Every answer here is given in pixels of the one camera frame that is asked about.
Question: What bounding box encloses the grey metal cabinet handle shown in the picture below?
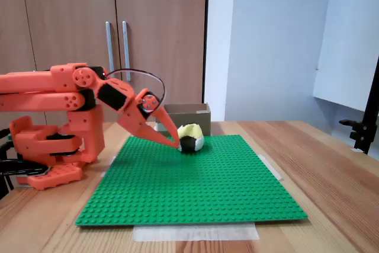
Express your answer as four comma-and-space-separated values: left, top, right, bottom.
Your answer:
122, 21, 132, 82
105, 21, 116, 72

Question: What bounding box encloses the brown cardboard box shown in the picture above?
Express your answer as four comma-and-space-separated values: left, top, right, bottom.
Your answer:
153, 103, 212, 137

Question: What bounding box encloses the green studded baseplate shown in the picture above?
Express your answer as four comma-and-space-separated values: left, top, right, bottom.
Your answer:
74, 134, 309, 228

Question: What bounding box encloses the black table clamp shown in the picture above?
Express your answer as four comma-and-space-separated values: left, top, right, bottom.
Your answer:
0, 158, 50, 177

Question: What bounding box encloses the white wall panel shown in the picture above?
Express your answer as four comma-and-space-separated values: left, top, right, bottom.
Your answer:
312, 0, 379, 112

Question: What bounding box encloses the black cable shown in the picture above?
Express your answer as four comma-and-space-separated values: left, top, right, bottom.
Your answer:
0, 127, 15, 201

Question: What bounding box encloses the black clamp stand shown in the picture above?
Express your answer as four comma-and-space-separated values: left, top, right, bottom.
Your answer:
339, 56, 379, 155

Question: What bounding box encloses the translucent masking tape strip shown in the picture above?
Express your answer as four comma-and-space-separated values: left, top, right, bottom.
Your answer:
132, 222, 261, 242
257, 153, 284, 181
100, 155, 117, 178

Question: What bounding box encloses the yellow black white fabric ball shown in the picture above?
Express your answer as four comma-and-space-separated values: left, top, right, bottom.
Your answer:
176, 123, 205, 155

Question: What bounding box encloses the red black servo wire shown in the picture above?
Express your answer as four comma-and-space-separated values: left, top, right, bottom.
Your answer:
104, 68, 166, 111

